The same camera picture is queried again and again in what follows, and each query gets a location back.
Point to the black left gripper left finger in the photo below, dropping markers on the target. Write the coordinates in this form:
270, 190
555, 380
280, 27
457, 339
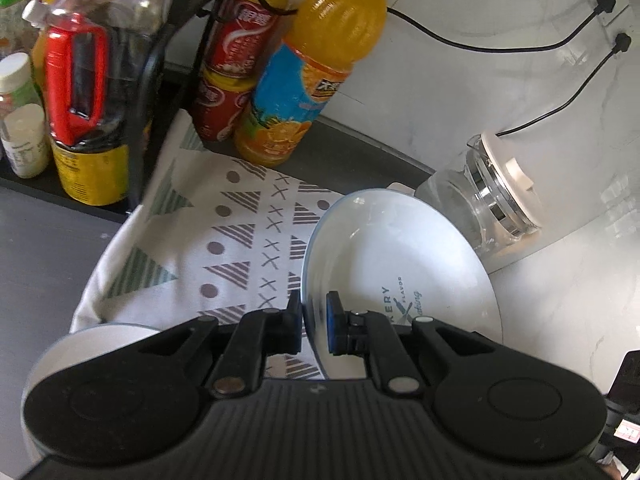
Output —
259, 334

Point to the glass kettle beige lid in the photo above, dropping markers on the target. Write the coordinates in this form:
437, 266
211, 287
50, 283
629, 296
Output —
486, 195

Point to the dark soy sauce bottle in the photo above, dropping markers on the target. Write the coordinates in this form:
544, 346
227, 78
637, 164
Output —
94, 55

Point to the patterned white table mat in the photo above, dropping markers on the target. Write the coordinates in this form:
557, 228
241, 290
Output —
214, 235

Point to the white condiment jar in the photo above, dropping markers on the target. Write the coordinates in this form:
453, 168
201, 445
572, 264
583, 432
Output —
24, 133

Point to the orange juice bottle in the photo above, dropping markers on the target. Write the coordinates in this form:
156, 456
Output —
317, 54

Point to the red soda can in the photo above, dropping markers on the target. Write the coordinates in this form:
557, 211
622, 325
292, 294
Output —
241, 33
219, 104

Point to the white plate bakery print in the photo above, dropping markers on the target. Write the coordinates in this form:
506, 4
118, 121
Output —
388, 252

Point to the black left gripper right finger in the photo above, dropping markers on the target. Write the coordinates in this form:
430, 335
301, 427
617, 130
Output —
371, 336

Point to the white plate sweet print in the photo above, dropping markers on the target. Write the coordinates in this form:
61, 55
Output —
82, 346

